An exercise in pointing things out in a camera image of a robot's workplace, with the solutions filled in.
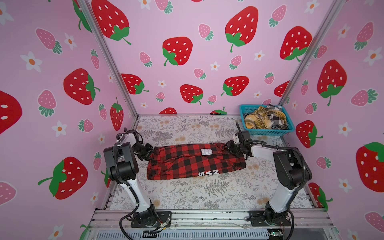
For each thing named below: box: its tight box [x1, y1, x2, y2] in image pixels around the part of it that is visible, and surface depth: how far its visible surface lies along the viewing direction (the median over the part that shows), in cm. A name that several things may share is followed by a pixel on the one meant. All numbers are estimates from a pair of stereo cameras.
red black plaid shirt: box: [147, 143, 246, 180], surface depth 95 cm
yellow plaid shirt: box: [244, 106, 288, 130], surface depth 106 cm
